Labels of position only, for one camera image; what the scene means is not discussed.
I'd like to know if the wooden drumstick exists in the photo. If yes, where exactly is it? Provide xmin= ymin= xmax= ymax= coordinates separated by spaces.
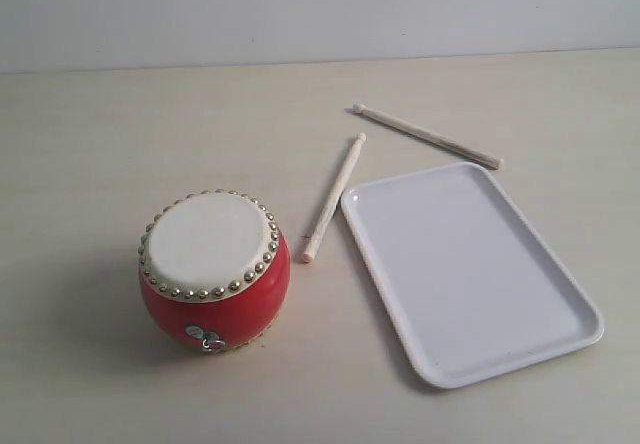
xmin=301 ymin=133 xmax=367 ymax=264
xmin=350 ymin=103 xmax=504 ymax=170

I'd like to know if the small red drum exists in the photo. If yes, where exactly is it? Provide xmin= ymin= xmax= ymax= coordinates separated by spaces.
xmin=138 ymin=189 xmax=290 ymax=354

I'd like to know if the white rectangular plastic tray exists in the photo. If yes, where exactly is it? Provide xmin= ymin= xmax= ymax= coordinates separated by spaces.
xmin=341 ymin=163 xmax=604 ymax=389

